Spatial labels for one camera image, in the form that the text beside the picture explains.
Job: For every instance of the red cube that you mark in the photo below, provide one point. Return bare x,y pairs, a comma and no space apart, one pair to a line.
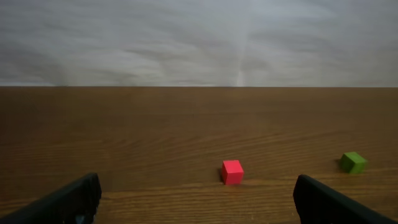
232,172

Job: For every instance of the green cube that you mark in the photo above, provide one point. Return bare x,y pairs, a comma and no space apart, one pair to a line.
353,162

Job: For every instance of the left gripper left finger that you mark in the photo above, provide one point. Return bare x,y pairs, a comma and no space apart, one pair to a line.
71,199

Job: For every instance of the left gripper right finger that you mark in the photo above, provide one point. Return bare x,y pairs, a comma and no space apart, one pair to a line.
323,205

